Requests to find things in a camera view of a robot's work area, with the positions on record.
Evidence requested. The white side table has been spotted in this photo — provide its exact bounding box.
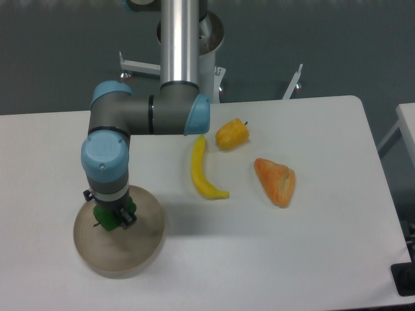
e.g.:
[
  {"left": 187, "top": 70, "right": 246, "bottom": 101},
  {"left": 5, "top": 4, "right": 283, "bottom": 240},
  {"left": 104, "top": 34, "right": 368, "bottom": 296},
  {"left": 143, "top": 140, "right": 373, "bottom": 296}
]
[{"left": 377, "top": 103, "right": 415, "bottom": 163}]

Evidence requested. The beige round plate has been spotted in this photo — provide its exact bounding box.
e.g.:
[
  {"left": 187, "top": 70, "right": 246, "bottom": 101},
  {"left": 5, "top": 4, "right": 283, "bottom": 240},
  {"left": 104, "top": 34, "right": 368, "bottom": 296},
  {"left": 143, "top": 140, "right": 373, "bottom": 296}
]
[{"left": 73, "top": 185, "right": 165, "bottom": 279}]

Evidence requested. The yellow banana toy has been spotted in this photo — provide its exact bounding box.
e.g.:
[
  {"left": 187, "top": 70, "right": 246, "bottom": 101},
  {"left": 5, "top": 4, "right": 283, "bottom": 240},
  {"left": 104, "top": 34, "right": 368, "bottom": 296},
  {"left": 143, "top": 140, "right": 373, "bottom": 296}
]
[{"left": 191, "top": 135, "right": 230, "bottom": 200}]

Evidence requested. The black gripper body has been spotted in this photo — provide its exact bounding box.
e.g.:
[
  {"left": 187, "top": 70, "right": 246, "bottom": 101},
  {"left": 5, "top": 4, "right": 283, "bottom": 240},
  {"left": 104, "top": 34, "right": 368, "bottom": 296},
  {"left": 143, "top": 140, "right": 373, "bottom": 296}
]
[{"left": 87, "top": 191, "right": 133, "bottom": 211}]

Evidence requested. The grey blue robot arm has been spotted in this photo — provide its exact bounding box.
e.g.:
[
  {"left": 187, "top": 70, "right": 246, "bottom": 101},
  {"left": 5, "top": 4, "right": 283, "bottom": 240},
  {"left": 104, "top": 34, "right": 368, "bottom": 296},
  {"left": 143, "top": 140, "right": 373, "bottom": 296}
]
[{"left": 80, "top": 1, "right": 210, "bottom": 231}]

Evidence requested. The green bell pepper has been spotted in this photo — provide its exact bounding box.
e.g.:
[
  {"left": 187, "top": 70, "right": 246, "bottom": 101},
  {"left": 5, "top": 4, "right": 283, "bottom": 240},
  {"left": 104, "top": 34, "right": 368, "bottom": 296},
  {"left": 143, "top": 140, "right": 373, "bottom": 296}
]
[{"left": 93, "top": 200, "right": 137, "bottom": 231}]

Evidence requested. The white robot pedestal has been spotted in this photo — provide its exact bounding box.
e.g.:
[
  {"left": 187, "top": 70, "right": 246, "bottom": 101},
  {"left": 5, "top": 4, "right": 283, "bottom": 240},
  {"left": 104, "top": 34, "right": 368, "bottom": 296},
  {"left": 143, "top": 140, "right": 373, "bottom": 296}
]
[{"left": 117, "top": 9, "right": 304, "bottom": 104}]

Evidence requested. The yellow bell pepper toy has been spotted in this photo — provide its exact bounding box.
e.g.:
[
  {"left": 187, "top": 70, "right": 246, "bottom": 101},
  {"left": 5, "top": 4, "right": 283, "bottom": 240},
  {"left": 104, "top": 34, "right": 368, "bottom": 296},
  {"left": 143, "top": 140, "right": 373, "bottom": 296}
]
[{"left": 215, "top": 118, "right": 250, "bottom": 150}]

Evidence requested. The black device at edge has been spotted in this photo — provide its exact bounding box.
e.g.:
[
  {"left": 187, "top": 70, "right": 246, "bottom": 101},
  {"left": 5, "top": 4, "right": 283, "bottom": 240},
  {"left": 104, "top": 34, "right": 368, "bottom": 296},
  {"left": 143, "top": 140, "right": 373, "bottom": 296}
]
[{"left": 390, "top": 262, "right": 414, "bottom": 297}]

